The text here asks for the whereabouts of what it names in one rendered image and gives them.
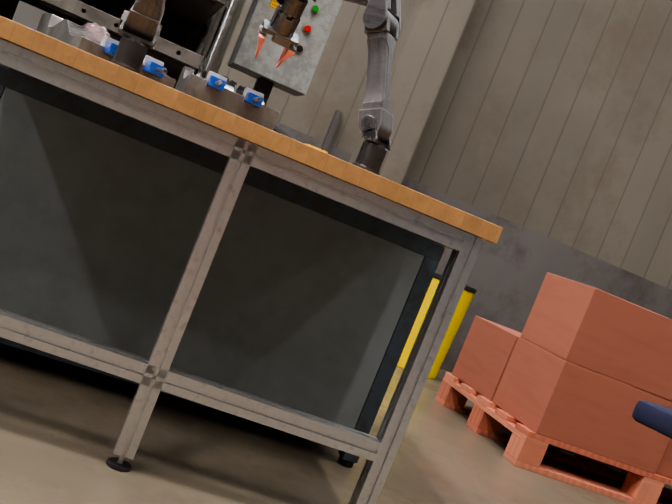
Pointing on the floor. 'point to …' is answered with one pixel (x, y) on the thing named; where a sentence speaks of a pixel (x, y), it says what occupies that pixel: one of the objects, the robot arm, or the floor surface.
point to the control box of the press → (265, 73)
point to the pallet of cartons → (572, 388)
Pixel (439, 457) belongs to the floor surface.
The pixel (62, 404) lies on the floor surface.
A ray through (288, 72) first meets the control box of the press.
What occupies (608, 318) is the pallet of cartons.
